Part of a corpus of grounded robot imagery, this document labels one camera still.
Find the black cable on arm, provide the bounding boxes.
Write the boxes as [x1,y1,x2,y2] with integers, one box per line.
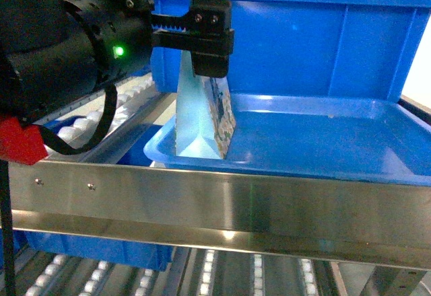
[36,82,119,156]

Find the blue bin lower shelf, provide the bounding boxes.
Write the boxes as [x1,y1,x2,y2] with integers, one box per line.
[24,231,173,271]

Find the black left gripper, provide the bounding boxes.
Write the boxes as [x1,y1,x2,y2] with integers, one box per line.
[65,0,234,89]

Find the white roller conveyor track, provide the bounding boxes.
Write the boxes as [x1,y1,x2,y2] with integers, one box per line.
[36,73,159,152]

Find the flower gift bag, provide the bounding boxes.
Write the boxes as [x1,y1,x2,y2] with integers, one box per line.
[175,51,236,159]

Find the large blue plastic bin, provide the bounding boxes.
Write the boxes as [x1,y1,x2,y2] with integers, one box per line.
[144,0,430,186]

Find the steel rack front rail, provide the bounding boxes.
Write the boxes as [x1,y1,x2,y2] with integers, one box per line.
[9,161,430,270]

